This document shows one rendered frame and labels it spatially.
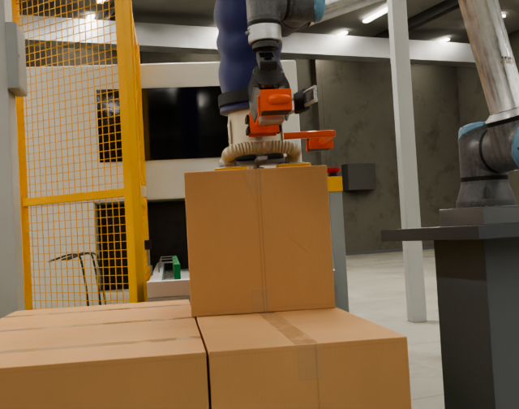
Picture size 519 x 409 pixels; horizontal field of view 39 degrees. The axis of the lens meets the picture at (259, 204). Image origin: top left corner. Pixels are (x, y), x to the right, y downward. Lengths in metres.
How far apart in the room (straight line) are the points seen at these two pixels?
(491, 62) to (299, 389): 1.24
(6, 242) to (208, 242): 1.57
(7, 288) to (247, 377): 2.12
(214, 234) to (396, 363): 0.73
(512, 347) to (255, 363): 1.15
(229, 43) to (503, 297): 1.16
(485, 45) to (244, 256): 0.95
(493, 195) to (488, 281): 0.28
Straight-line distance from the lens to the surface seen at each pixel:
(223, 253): 2.01
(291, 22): 2.09
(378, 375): 1.49
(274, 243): 2.02
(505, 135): 2.30
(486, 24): 2.31
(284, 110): 1.73
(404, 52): 5.97
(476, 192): 2.42
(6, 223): 3.42
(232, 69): 2.30
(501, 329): 2.38
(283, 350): 1.44
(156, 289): 2.67
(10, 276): 3.42
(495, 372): 2.37
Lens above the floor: 0.77
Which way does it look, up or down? 2 degrees up
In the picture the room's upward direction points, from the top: 3 degrees counter-clockwise
